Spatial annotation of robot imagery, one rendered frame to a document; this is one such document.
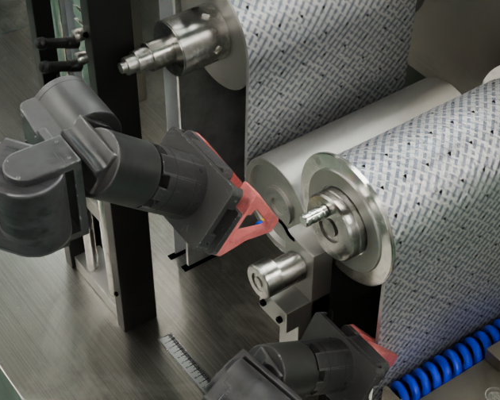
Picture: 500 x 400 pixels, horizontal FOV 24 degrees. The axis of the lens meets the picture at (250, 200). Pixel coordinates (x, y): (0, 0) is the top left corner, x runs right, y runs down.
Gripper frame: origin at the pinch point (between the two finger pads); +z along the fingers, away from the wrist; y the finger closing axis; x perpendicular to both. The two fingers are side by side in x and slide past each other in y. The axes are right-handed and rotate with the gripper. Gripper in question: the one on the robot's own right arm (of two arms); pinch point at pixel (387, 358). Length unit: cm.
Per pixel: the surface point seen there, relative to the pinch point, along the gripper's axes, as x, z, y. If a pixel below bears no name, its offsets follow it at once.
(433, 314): 6.0, 3.5, 0.3
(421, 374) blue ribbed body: -1.0, 4.4, 2.2
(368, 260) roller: 12.2, -10.2, -1.7
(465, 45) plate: 28.7, 19.0, -23.4
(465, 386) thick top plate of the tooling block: -0.2, 8.3, 5.6
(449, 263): 12.9, 0.8, 0.3
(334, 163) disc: 19.4, -14.0, -8.1
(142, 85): -6, 18, -74
